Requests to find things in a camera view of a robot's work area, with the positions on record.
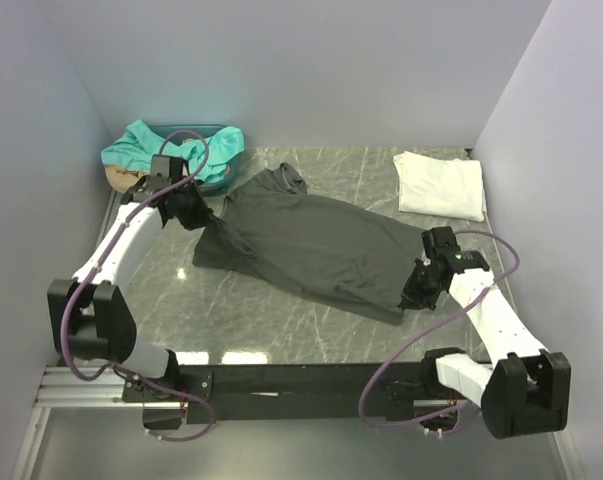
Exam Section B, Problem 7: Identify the folded white t shirt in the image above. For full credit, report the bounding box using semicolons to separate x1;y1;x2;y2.
393;151;487;222

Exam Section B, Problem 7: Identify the tan t shirt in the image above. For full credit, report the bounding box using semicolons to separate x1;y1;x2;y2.
104;165;146;193

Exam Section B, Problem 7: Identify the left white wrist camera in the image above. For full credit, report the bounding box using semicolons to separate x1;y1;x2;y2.
146;155;189;193

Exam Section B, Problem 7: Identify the dark grey t shirt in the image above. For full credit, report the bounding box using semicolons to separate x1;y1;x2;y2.
193;163;422;325

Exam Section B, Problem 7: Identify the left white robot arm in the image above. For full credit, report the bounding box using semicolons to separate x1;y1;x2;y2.
47;176;213;402

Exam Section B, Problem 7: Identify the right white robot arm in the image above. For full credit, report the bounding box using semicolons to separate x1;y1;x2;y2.
400;251;571;439

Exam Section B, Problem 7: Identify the aluminium rail frame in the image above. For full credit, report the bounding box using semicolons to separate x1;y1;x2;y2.
13;367;585;479

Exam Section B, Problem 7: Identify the teal t shirt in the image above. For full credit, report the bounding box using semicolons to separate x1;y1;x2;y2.
100;118;246;184

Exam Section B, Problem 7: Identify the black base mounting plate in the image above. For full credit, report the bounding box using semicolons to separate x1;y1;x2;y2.
120;362;480;425

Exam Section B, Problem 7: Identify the teal plastic basket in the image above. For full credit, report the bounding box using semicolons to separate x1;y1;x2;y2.
149;124;245;195

